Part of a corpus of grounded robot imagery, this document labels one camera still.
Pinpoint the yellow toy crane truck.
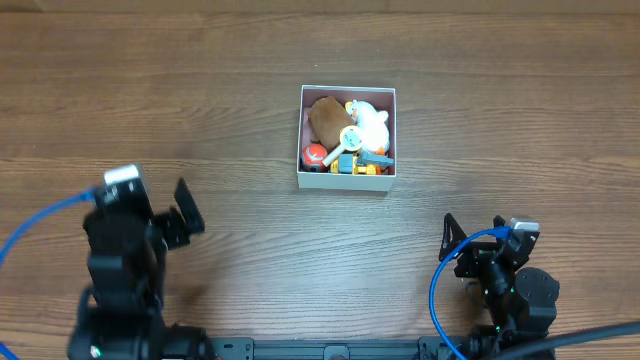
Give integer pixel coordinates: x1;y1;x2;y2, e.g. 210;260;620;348
329;152;395;175

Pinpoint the white plush duck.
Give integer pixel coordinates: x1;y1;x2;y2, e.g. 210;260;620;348
345;100;390;155

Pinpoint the red ball toy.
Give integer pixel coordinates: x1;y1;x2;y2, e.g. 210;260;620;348
300;143;328;172

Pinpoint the wooden rattle drum toy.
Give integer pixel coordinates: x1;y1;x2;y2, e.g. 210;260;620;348
322;125;363;167

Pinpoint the brown plush toy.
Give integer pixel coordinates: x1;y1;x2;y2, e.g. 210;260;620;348
308;96;355;151

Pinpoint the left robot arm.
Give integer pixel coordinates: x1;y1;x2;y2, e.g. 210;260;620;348
67;179;216;360

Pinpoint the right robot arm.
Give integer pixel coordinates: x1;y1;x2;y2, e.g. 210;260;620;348
429;213;560;359

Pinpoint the white box with pink interior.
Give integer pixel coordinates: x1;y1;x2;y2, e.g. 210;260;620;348
296;85;398;192

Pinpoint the right blue cable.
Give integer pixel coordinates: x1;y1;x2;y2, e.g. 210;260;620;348
428;225;514;360

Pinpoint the blue cable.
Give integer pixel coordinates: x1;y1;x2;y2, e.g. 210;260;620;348
428;225;514;360
0;187;99;360

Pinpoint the left blue cable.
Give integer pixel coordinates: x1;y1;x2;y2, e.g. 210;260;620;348
0;187;99;360

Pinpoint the black thick cable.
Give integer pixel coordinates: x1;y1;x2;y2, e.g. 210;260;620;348
487;319;640;360

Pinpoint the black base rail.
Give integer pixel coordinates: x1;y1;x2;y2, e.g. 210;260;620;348
211;337;456;360

